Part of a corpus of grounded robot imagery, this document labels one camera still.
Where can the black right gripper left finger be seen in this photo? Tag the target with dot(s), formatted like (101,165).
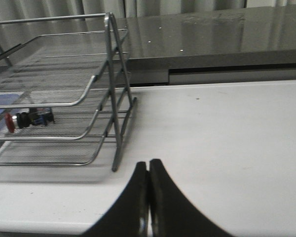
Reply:
(128,216)

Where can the dark grey back counter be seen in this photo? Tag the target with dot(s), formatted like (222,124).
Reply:
(253,44)

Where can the silver mesh tray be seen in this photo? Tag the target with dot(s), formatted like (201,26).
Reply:
(59,70)
(93,117)
(70,153)

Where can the red emergency stop button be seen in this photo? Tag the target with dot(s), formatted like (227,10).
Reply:
(35,117)

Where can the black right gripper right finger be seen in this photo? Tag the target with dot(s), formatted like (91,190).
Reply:
(173,215)

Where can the silver wire rack frame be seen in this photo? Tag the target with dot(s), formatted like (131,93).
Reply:
(122,97)

